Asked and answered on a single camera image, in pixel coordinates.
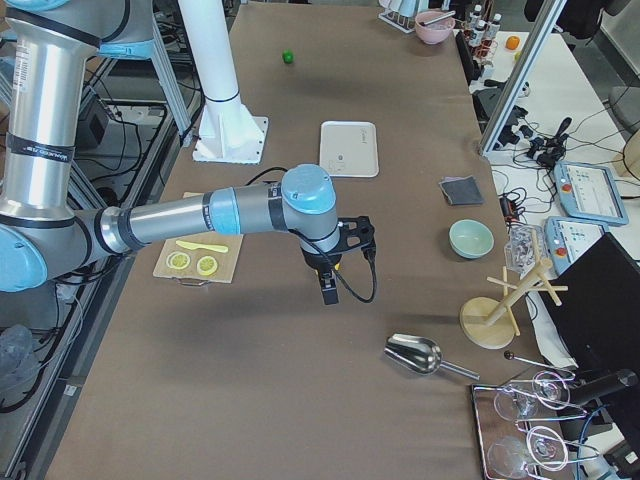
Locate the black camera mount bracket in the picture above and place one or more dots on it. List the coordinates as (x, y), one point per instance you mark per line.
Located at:
(355, 233)

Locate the pale green bowl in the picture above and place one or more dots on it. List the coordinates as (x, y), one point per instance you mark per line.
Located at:
(470, 239)

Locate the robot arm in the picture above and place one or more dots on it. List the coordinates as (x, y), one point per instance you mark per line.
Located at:
(42, 238)

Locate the teach pendant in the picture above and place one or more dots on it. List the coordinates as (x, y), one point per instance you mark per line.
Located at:
(589, 192)
(568, 239)

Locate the aluminium frame post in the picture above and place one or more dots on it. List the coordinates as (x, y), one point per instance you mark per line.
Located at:
(546, 20)

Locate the upper teach pendant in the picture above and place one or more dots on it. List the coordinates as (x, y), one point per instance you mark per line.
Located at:
(589, 192)

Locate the pink bowl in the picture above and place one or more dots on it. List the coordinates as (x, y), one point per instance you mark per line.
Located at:
(433, 27)

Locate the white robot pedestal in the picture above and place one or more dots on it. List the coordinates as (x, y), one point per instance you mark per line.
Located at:
(227, 132)

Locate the clear plastic bag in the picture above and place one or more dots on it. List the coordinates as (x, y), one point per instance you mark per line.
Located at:
(18, 362)

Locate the grey folded cloth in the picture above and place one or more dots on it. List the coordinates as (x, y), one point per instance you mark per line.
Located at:
(461, 191)

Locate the green lime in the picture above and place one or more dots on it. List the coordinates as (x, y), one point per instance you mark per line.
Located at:
(288, 57)

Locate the black monitor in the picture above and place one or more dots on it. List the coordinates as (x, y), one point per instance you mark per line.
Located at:
(598, 320)

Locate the beige rabbit tray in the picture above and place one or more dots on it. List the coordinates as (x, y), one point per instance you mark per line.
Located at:
(349, 149)

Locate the shiny metal scoop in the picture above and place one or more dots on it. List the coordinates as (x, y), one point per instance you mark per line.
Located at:
(422, 355)

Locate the lower wine glass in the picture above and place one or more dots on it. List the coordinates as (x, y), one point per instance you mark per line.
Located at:
(540, 451)

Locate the wooden mug tree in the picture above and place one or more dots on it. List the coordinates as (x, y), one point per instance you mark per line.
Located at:
(490, 323)

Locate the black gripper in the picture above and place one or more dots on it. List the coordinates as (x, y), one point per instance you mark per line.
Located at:
(317, 262)

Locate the orange fruit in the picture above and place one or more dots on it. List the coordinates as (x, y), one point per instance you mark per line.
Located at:
(512, 42)

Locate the wine glass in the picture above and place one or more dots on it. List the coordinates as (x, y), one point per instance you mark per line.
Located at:
(524, 399)
(540, 451)

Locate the bottle rack with bottles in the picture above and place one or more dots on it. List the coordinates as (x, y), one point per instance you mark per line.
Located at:
(479, 33)

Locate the metal glass rack tray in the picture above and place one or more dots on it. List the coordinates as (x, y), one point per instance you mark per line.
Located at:
(529, 429)

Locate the yellow plastic knife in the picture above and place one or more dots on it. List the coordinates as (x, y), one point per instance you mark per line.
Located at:
(202, 246)

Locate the upper wine glass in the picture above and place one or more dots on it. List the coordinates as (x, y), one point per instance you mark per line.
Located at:
(524, 399)

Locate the wooden cutting board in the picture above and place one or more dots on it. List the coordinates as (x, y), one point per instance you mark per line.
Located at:
(199, 267)

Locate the lower teach pendant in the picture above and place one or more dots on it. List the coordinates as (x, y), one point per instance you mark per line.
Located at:
(568, 239)

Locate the clear plastic container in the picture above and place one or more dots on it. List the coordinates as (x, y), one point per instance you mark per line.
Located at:
(524, 247)

